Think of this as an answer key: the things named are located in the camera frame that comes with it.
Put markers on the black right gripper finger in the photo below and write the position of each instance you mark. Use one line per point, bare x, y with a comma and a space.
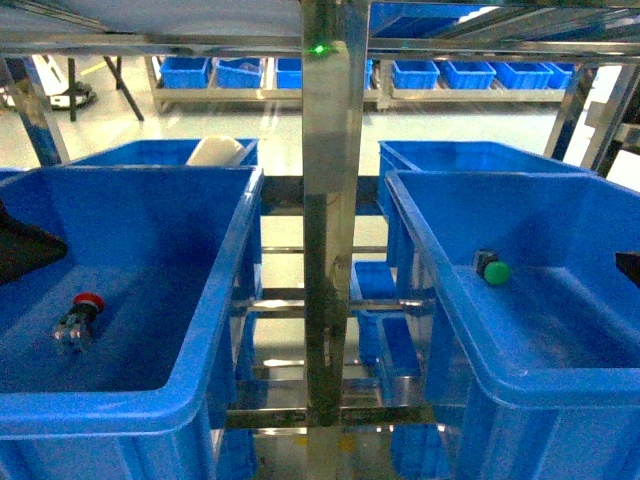
628, 263
26, 248

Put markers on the red mushroom push button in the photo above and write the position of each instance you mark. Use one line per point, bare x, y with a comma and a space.
74, 330

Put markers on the green mushroom push button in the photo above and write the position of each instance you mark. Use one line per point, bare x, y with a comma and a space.
488, 265

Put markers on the blue shelf container right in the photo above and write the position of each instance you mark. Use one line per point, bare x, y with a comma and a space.
537, 378

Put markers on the blue shelf container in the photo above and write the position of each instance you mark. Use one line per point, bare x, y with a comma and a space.
173, 252
537, 378

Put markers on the blue shelf container left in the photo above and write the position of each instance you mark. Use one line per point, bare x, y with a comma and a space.
173, 252

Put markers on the rear blue container left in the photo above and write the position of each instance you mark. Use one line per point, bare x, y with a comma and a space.
159, 152

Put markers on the white object in rear bin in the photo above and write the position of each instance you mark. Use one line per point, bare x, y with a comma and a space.
215, 150

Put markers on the rear blue container right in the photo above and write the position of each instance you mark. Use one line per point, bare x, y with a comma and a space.
445, 156

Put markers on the steel shelf rack frame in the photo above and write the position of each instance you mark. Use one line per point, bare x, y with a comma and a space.
333, 40

